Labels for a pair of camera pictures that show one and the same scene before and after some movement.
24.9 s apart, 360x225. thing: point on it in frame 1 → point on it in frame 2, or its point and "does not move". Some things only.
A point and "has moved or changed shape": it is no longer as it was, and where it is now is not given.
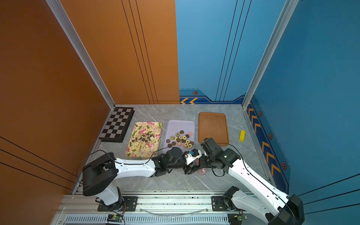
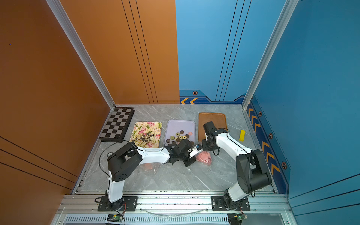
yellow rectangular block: [242, 135] does not move
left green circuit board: [115, 218] does not move
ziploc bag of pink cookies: [202, 171] has moved or changed shape
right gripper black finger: [202, 163] → [207, 146]
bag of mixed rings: [181, 139] does not move
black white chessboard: [115, 129] does not move
